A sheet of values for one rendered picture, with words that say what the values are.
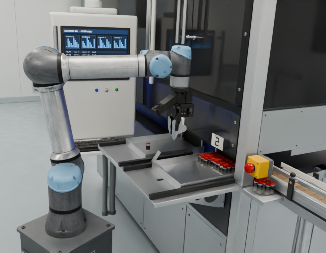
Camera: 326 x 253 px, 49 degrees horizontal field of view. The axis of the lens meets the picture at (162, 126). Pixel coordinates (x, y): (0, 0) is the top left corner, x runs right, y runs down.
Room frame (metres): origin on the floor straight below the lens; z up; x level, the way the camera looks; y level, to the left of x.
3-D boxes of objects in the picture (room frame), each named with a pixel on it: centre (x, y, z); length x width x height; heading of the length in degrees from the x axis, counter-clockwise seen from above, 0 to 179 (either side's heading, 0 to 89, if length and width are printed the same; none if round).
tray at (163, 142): (1.80, -0.01, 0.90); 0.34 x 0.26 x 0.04; 118
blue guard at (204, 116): (2.28, 0.14, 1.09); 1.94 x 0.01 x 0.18; 28
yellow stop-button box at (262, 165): (1.33, -0.39, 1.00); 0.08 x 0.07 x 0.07; 118
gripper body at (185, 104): (1.36, -0.06, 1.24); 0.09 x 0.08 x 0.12; 118
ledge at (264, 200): (1.34, -0.44, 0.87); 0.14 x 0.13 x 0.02; 118
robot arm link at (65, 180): (1.17, 0.34, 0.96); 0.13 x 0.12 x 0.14; 9
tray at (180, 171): (1.50, -0.17, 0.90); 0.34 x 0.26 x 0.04; 119
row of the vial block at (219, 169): (1.54, -0.25, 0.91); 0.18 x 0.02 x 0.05; 29
